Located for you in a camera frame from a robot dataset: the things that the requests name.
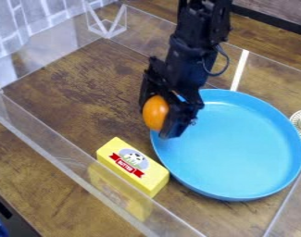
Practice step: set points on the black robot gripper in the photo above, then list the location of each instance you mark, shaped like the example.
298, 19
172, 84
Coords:
175, 78

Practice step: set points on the orange ball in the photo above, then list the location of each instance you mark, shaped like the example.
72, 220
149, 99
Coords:
154, 112

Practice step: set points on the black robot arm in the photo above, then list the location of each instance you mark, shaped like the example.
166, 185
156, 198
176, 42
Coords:
203, 26

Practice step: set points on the blue round tray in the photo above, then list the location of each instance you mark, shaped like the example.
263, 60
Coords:
239, 154

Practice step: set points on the yellow toy butter block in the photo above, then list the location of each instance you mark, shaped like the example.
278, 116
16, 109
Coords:
133, 166

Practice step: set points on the clear acrylic triangular bracket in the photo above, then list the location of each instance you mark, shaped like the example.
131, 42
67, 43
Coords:
103, 27

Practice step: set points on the clear acrylic enclosure wall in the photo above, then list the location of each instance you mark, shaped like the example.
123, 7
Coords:
73, 99

